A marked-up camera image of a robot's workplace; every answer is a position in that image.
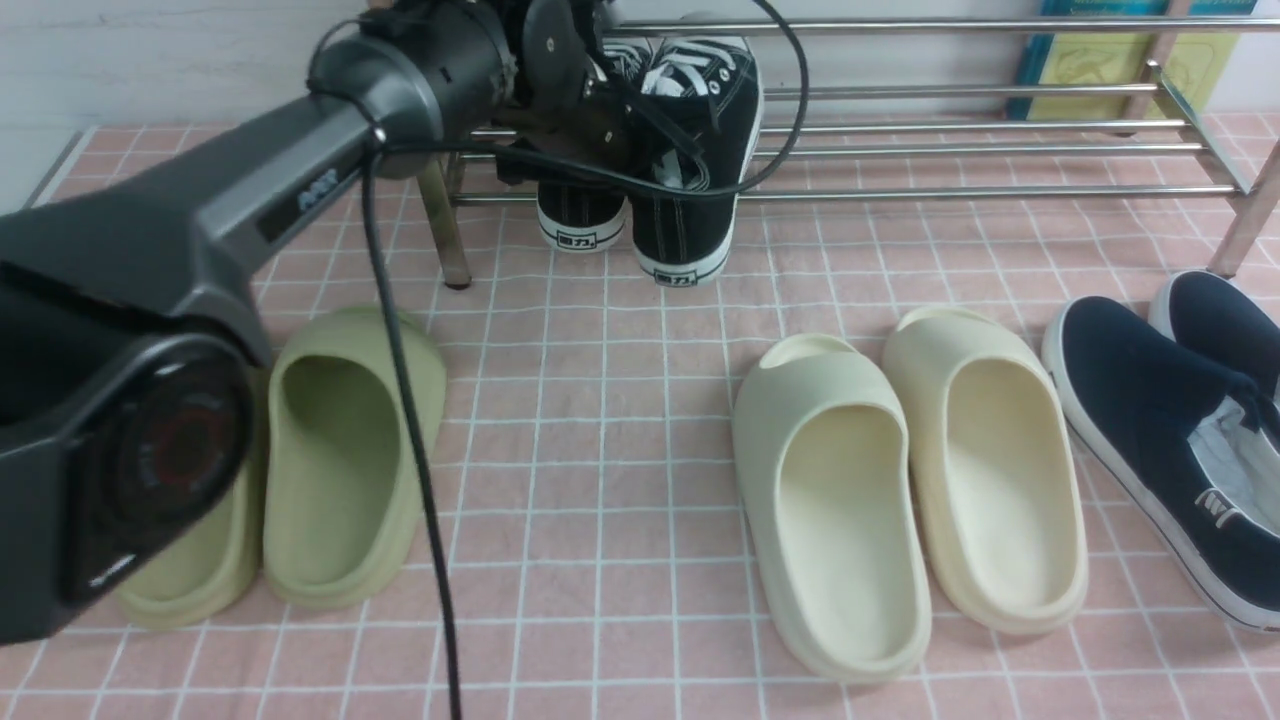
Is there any black canvas sneaker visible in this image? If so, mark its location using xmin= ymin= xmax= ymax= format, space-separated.
xmin=628 ymin=36 xmax=764 ymax=288
xmin=536 ymin=38 xmax=653 ymax=254

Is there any teal yellow book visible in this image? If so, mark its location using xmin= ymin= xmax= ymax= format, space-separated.
xmin=1005 ymin=1 xmax=1239 ymax=120

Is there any steel shoe rack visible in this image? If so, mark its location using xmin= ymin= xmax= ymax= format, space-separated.
xmin=415 ymin=0 xmax=1280 ymax=291

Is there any left green slide slipper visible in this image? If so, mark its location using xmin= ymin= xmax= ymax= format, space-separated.
xmin=111 ymin=370 xmax=269 ymax=630

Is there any navy slip-on shoe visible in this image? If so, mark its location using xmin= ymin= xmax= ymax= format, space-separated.
xmin=1148 ymin=270 xmax=1279 ymax=404
xmin=1041 ymin=296 xmax=1279 ymax=633

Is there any green slide slipper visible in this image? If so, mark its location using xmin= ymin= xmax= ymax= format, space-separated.
xmin=111 ymin=370 xmax=269 ymax=630
xmin=262 ymin=306 xmax=422 ymax=609

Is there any pink grid tablecloth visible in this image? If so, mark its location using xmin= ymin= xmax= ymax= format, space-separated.
xmin=3 ymin=149 xmax=1277 ymax=719

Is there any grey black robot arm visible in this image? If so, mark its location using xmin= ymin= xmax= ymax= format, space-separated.
xmin=1 ymin=1 xmax=625 ymax=646

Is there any right green slide slipper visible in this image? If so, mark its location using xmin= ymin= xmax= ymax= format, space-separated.
xmin=262 ymin=306 xmax=422 ymax=609

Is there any left cream slide slipper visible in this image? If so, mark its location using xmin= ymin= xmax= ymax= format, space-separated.
xmin=731 ymin=333 xmax=932 ymax=684

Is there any right cream slide slipper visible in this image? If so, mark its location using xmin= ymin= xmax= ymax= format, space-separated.
xmin=883 ymin=306 xmax=1089 ymax=635

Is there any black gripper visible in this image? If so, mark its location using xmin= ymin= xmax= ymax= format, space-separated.
xmin=495 ymin=1 xmax=643 ymax=173

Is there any black cable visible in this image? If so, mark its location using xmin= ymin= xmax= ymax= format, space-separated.
xmin=308 ymin=0 xmax=812 ymax=720

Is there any cream slide slipper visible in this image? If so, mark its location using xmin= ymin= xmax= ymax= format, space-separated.
xmin=731 ymin=333 xmax=932 ymax=684
xmin=883 ymin=306 xmax=1089 ymax=635

